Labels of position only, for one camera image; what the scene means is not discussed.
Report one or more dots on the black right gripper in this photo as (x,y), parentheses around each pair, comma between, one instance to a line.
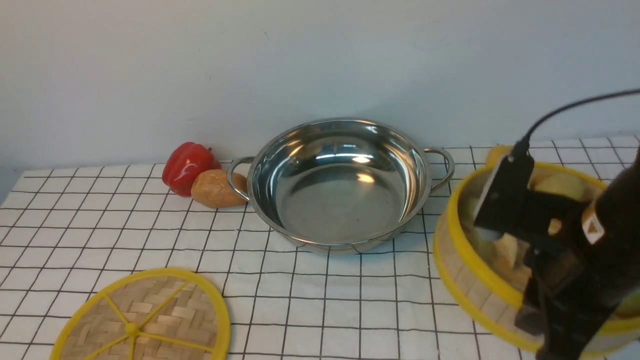
(580,287)

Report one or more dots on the bamboo steamer basket yellow rim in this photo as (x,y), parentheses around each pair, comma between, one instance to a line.
(488,299)

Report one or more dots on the bamboo steamer lid yellow rim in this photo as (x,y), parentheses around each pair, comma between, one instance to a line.
(155,314)

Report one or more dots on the stainless steel pot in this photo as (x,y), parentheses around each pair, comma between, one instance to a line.
(340,185)

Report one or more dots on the green round bun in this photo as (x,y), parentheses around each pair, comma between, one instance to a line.
(562,184)

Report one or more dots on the green dumpling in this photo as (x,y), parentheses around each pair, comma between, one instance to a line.
(470,209)

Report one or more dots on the yellow banana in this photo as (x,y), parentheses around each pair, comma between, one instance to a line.
(497,153)

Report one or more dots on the brown potato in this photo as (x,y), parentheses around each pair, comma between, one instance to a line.
(211,189)

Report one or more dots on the red bell pepper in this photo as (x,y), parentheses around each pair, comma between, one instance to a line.
(185,164)

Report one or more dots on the checkered white tablecloth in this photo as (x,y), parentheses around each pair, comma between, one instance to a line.
(67,233)

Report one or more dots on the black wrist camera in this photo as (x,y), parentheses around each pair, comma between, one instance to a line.
(504,193)

